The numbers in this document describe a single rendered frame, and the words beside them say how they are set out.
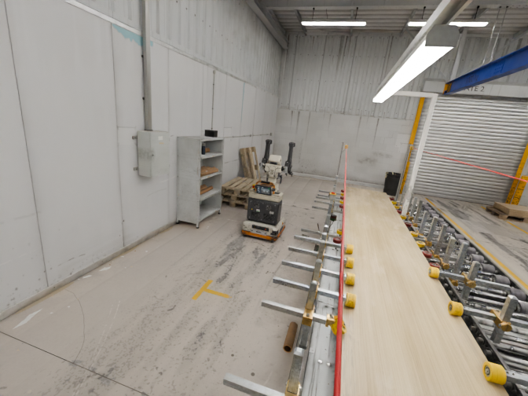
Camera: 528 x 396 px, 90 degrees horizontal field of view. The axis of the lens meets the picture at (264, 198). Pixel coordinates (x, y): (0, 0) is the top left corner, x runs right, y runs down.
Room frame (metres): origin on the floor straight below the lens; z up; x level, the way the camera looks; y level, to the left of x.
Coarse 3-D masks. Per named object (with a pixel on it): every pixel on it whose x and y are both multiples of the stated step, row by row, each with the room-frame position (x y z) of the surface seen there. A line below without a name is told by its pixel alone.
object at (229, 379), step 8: (232, 376) 0.81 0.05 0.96; (224, 384) 0.79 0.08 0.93; (232, 384) 0.78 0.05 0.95; (240, 384) 0.78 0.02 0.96; (248, 384) 0.78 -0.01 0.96; (256, 384) 0.78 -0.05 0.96; (248, 392) 0.76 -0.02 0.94; (256, 392) 0.76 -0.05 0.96; (264, 392) 0.76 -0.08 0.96; (272, 392) 0.76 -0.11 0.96
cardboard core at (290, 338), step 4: (292, 324) 2.12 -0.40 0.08; (296, 324) 2.14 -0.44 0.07; (288, 328) 2.09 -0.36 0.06; (292, 328) 2.07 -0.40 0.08; (296, 328) 2.10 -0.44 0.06; (288, 332) 2.03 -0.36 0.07; (292, 332) 2.03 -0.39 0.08; (288, 336) 1.97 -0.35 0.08; (292, 336) 1.98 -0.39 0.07; (288, 340) 1.93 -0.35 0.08; (292, 340) 1.94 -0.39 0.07; (284, 344) 1.89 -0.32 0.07; (288, 344) 1.88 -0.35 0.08; (292, 344) 1.91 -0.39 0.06; (284, 348) 1.89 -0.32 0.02; (288, 348) 1.91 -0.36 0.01; (288, 352) 1.87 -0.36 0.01
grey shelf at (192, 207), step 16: (192, 144) 4.35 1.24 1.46; (208, 144) 5.25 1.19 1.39; (192, 160) 4.34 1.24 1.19; (208, 160) 5.25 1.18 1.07; (192, 176) 4.34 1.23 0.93; (208, 176) 4.62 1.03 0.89; (192, 192) 4.34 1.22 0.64; (208, 192) 4.86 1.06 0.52; (192, 208) 4.34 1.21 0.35; (208, 208) 5.03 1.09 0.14
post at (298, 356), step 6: (300, 348) 0.78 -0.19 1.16; (294, 354) 0.76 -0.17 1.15; (300, 354) 0.76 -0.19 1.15; (294, 360) 0.76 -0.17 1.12; (300, 360) 0.76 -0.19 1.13; (294, 366) 0.76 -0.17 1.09; (300, 366) 0.75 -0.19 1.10; (294, 372) 0.76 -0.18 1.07; (294, 378) 0.76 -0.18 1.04; (288, 384) 0.76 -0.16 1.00; (294, 384) 0.76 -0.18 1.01; (288, 390) 0.76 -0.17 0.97; (294, 390) 0.76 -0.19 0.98
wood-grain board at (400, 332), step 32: (352, 192) 4.44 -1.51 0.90; (384, 192) 4.70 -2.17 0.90; (352, 224) 2.87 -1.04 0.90; (384, 224) 2.98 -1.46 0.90; (352, 256) 2.06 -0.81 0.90; (384, 256) 2.13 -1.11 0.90; (416, 256) 2.19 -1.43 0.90; (352, 288) 1.58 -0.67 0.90; (384, 288) 1.62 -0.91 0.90; (416, 288) 1.67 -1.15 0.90; (352, 320) 1.27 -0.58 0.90; (384, 320) 1.30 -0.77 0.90; (416, 320) 1.33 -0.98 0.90; (448, 320) 1.36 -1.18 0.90; (352, 352) 1.05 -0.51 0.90; (384, 352) 1.07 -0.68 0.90; (416, 352) 1.09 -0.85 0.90; (448, 352) 1.11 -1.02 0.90; (480, 352) 1.13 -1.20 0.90; (352, 384) 0.87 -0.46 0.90; (384, 384) 0.89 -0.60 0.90; (416, 384) 0.91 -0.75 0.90; (448, 384) 0.92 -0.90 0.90; (480, 384) 0.94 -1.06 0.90
